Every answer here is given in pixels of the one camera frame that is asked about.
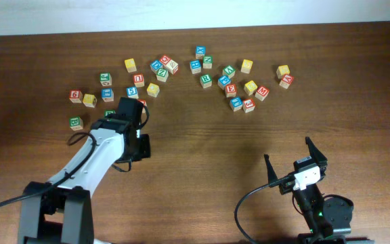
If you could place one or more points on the red 3 block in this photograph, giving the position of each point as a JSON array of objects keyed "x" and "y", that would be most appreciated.
[{"x": 248, "y": 105}]

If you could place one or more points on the tilted red-edged block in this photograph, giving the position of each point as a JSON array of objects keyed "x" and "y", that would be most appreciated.
[{"x": 172, "y": 66}]

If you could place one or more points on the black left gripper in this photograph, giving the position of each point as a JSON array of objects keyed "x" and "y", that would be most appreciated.
[{"x": 145, "y": 152}]

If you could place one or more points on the red M block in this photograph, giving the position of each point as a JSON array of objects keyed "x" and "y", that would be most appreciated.
[{"x": 261, "y": 93}]

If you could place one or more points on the blue P block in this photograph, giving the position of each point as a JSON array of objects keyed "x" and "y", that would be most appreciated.
[{"x": 223, "y": 81}]

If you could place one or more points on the blue 5 block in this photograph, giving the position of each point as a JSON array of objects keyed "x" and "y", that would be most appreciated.
[{"x": 132, "y": 92}]

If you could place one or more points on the green J block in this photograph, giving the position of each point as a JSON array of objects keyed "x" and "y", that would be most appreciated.
[{"x": 105, "y": 79}]

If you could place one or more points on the red K block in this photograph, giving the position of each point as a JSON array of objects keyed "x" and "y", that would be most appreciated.
[{"x": 144, "y": 105}]

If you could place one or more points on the yellow block centre left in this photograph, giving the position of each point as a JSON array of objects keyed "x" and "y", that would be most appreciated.
[{"x": 153, "y": 90}]

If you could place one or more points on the red U block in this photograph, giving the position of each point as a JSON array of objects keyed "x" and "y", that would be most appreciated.
[{"x": 139, "y": 80}]

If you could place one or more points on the yellow block near M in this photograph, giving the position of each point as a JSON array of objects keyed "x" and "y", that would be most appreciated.
[{"x": 250, "y": 88}]

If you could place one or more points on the blue T block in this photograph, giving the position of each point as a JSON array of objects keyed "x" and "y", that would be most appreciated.
[{"x": 235, "y": 104}]

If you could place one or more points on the yellow block far left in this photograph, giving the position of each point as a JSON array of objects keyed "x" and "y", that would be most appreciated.
[{"x": 89, "y": 100}]

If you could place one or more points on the red C block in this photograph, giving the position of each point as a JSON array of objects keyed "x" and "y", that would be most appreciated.
[{"x": 164, "y": 60}]

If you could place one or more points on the red 6 block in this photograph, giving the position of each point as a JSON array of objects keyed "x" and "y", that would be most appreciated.
[{"x": 76, "y": 96}]

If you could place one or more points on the blue X block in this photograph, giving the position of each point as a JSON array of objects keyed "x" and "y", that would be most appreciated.
[{"x": 200, "y": 52}]

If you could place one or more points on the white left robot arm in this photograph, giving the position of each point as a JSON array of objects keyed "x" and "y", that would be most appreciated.
[{"x": 59, "y": 211}]

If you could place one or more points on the red A block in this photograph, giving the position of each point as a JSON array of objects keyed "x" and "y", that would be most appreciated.
[{"x": 286, "y": 81}]

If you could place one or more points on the green V block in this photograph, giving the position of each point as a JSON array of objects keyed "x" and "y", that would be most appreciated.
[{"x": 229, "y": 71}]

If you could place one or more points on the blue D block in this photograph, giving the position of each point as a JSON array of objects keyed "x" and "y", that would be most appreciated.
[{"x": 155, "y": 66}]

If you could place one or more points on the blue H block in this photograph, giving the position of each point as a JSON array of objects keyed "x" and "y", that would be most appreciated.
[{"x": 195, "y": 67}]

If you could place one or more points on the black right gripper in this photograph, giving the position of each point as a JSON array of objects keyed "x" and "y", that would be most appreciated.
[{"x": 321, "y": 160}]

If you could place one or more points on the green R block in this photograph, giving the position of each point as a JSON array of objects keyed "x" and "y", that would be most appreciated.
[{"x": 205, "y": 81}]

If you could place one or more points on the yellow block upper right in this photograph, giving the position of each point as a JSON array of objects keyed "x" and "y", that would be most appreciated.
[{"x": 246, "y": 66}]

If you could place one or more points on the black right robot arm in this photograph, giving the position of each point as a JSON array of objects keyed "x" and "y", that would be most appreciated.
[{"x": 310, "y": 202}]

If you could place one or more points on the green Z block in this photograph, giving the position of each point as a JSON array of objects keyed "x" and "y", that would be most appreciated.
[{"x": 162, "y": 74}]

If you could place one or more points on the yellow block upper left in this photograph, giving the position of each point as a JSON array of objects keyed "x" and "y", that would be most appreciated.
[{"x": 130, "y": 65}]

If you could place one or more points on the green b block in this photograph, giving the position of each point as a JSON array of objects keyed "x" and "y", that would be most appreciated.
[
  {"x": 76, "y": 123},
  {"x": 109, "y": 112}
]

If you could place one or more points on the blue I block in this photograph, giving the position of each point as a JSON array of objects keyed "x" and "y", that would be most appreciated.
[{"x": 107, "y": 95}]

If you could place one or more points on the yellow block far right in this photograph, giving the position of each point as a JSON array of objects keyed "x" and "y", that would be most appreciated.
[{"x": 282, "y": 70}]

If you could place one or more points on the red E block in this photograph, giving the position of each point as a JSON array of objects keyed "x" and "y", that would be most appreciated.
[{"x": 230, "y": 90}]

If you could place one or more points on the black round arm base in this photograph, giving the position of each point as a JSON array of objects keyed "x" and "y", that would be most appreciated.
[{"x": 338, "y": 212}]

